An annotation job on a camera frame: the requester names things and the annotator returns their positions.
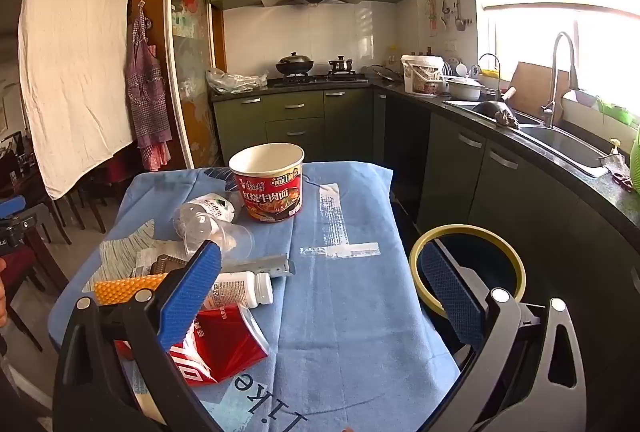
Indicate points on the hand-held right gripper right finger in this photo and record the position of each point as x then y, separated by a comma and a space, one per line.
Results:
450, 292

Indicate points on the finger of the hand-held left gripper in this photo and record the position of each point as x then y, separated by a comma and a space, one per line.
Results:
12, 206

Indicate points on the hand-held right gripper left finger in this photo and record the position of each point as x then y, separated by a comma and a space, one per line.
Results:
192, 292

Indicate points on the white pill bottle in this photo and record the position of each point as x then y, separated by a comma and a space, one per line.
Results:
240, 288

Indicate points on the black bin with yellow rim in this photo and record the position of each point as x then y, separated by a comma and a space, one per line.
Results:
480, 247

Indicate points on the red soda can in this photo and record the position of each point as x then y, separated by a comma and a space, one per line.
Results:
225, 342

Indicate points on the clear plastic cup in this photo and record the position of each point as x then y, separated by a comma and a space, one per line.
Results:
230, 237

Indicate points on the silver and blue foil packet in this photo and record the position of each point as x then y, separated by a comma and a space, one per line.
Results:
265, 264

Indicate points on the clear plastic bottle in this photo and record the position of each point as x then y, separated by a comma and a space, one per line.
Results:
210, 209

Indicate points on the red instant noodle cup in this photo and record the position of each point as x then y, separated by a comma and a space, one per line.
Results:
270, 197

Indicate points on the wooden chair with red cushion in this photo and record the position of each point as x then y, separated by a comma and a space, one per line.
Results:
20, 267

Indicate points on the brown plastic tray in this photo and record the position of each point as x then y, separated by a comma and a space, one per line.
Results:
165, 262

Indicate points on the white paper towel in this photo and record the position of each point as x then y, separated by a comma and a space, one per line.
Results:
145, 256

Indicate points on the dark wooden chair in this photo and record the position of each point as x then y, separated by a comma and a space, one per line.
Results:
95, 192

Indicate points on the blue printed tablecloth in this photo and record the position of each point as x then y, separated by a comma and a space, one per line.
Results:
350, 312

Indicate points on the white hanging cloth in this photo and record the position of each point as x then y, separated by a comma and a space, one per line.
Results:
75, 62

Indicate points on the purple checked apron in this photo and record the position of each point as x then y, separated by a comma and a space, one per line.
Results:
145, 87

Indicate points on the steel kitchen sink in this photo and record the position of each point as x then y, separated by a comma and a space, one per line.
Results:
565, 145

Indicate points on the white enamel pot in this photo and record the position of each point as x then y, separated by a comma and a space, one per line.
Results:
465, 88

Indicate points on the clear plastic bag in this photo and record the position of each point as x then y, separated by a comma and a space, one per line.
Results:
235, 82

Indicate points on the white plastic bucket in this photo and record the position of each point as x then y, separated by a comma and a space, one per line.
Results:
422, 75

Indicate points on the wooden cutting board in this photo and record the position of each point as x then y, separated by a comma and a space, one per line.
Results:
530, 87

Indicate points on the glass pot lid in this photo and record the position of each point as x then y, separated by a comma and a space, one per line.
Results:
380, 73

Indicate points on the floral glass sliding door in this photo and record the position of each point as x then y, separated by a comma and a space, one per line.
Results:
192, 62

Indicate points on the steel kitchen faucet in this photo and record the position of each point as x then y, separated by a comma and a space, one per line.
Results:
550, 82

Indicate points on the black gas stove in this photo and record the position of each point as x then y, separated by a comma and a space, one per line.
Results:
320, 79

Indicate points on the black wok with lid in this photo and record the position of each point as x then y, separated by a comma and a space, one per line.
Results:
295, 64

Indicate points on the small black kettle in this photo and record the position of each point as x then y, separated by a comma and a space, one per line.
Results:
341, 65

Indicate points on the kitchen window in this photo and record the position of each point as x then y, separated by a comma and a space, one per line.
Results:
550, 37

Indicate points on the hanging metal spatula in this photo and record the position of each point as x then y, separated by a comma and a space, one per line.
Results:
443, 10

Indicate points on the hanging metal ladle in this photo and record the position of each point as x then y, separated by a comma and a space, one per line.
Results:
458, 10

